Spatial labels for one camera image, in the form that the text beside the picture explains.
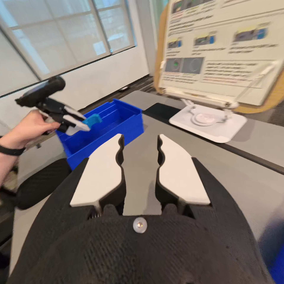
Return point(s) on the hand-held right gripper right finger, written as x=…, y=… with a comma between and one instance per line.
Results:
x=184, y=177

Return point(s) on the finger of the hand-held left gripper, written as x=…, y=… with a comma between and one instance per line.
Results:
x=71, y=112
x=77, y=125

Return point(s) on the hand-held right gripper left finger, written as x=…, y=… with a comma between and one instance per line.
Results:
x=97, y=177

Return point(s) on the blue arch block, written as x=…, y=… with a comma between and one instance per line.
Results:
x=93, y=121

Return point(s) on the blue plastic bin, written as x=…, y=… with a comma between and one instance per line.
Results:
x=120, y=124
x=278, y=270

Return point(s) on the person's left forearm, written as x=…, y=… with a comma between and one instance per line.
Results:
x=6, y=166

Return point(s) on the black mesh pad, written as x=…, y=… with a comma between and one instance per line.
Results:
x=40, y=184

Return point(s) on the wooden document stand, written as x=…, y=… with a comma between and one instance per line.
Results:
x=208, y=122

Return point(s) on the glass window panel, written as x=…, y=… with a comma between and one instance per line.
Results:
x=57, y=31

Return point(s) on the black wristwatch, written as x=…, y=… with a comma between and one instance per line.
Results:
x=11, y=151

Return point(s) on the printed instruction sheet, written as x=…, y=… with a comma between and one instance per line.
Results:
x=222, y=44

